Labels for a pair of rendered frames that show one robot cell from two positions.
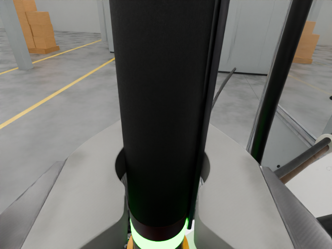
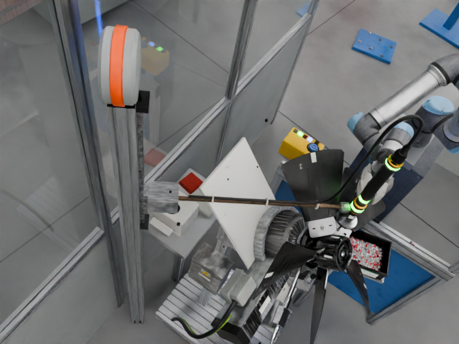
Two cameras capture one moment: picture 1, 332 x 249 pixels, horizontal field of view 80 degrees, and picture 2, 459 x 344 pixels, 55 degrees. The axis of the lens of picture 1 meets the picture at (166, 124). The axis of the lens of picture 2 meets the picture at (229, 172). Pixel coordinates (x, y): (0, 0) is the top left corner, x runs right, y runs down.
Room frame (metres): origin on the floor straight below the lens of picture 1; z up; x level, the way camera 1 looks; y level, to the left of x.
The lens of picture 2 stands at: (0.97, -0.12, 2.54)
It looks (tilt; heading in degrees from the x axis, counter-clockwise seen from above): 56 degrees down; 201
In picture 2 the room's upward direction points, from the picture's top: 16 degrees clockwise
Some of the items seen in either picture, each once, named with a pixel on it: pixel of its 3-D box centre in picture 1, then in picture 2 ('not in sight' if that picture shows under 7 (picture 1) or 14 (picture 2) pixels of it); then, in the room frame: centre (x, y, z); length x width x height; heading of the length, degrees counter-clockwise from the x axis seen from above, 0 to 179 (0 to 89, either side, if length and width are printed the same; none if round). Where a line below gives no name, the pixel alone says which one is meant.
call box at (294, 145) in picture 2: not in sight; (300, 149); (-0.28, -0.29, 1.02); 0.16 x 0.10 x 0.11; 90
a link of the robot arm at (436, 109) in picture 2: not in sight; (434, 113); (-0.71, 0.10, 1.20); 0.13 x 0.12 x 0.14; 64
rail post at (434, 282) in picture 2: not in sight; (400, 301); (-0.29, 0.53, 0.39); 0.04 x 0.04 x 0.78; 0
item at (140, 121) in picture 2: not in sight; (143, 173); (0.47, -0.55, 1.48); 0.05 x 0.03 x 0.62; 35
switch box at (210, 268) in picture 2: not in sight; (210, 269); (0.30, -0.33, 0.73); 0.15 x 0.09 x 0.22; 90
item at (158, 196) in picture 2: not in sight; (161, 197); (0.44, -0.51, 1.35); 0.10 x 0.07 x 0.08; 125
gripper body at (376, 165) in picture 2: not in sight; (380, 170); (-0.04, 0.00, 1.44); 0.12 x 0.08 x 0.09; 0
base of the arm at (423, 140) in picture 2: not in sight; (419, 128); (-0.71, 0.09, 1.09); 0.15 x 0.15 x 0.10
